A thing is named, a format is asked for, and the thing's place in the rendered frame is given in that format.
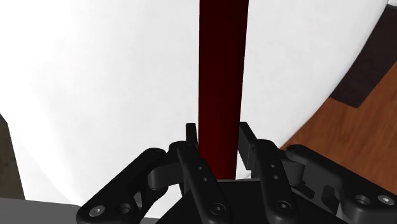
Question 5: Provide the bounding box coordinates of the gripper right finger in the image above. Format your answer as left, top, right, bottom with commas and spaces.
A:
238, 122, 397, 224

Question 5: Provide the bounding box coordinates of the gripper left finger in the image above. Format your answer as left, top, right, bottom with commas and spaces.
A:
76, 122, 232, 224

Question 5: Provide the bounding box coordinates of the dark red long block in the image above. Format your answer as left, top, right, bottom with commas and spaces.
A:
197, 0, 249, 181

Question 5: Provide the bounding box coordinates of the white round table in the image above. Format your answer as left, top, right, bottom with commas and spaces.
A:
0, 0, 390, 218

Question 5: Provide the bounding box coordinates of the dark brown rug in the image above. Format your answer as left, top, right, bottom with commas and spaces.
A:
329, 3, 397, 109

